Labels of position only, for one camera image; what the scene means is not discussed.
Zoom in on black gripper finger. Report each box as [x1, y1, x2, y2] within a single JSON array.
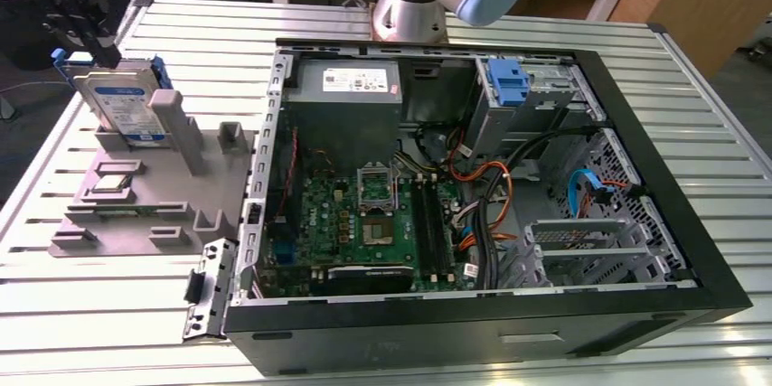
[[89, 31, 123, 70]]

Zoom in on hard disk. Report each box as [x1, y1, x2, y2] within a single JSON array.
[[51, 49, 175, 148]]

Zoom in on blue wire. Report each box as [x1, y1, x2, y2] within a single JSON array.
[[567, 168, 605, 219]]

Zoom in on grey metal disk bay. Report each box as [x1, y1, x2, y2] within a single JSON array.
[[518, 217, 689, 288]]

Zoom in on silver CPU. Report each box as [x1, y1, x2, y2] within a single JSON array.
[[87, 173, 133, 192]]

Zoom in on green RAM stick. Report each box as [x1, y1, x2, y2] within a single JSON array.
[[93, 205, 162, 216]]

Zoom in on grey parts rack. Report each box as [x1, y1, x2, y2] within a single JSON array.
[[46, 89, 261, 259]]

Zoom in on grey power supply unit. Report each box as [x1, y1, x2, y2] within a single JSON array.
[[281, 58, 403, 174]]

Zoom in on metal socket cover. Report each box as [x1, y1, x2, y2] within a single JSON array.
[[355, 163, 398, 215]]

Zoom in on green motherboard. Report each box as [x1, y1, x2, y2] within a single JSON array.
[[258, 168, 483, 297]]

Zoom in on CPU socket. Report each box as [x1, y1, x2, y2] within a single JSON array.
[[359, 217, 398, 248]]

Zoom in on black RAM slot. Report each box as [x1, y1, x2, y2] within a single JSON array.
[[410, 173, 441, 283], [425, 173, 458, 283]]

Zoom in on black graphics card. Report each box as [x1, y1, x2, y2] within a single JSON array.
[[310, 263, 415, 296]]

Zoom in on blue drive cage latch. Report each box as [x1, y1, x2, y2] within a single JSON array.
[[486, 58, 531, 108]]

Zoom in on grey metal drive cage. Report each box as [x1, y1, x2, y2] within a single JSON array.
[[466, 56, 606, 162]]

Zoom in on black open PC case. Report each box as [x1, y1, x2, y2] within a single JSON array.
[[221, 36, 754, 377]]

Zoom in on blue floor cable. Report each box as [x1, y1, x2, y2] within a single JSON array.
[[0, 80, 77, 93]]

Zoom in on thin red wire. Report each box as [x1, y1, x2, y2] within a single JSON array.
[[277, 127, 301, 222]]

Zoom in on grey metal card bracket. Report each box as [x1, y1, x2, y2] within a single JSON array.
[[182, 238, 241, 343]]

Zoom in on orange wire bundle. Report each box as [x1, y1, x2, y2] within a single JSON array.
[[449, 160, 514, 251]]

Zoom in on black cable bundle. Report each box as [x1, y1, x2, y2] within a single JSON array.
[[471, 126, 603, 290]]

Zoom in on orange wire with black plug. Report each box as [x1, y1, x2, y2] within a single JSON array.
[[593, 177, 650, 202]]

